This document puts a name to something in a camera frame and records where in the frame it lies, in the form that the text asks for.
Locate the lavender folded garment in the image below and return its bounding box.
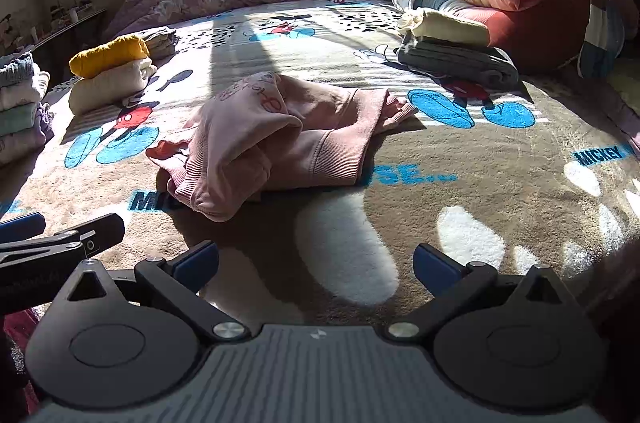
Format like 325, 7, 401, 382
0, 103, 55, 166

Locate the blue striped pillow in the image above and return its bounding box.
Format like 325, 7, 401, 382
577, 0, 626, 78

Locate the yellow folded garment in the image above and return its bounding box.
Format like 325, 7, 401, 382
68, 35, 151, 80

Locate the mint green folded garment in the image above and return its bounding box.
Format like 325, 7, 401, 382
0, 102, 43, 138

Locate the cluttered side table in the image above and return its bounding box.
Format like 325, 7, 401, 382
0, 0, 108, 68

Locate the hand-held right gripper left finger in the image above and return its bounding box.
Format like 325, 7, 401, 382
64, 240, 252, 343

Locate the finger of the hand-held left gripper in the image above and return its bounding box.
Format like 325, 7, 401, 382
0, 213, 126, 268
0, 211, 47, 245

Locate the white folded garment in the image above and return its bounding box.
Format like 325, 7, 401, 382
0, 70, 51, 112

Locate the blue-grey folded garment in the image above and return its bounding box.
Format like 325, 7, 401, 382
0, 52, 36, 88

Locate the cream folded garment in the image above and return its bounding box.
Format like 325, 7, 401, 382
68, 58, 158, 114

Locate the dark grey folded garment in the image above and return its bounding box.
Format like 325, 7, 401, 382
395, 34, 521, 90

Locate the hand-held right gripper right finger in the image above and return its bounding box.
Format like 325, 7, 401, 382
386, 244, 576, 343

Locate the cartoon printed blanket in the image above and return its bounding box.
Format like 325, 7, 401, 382
0, 0, 640, 334

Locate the beige-grey folded garment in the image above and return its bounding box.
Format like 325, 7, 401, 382
135, 27, 179, 58

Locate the pink sweatshirt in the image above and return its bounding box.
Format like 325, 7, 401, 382
145, 72, 418, 224

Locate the person's maroon clothing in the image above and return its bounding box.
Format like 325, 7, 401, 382
0, 308, 41, 414

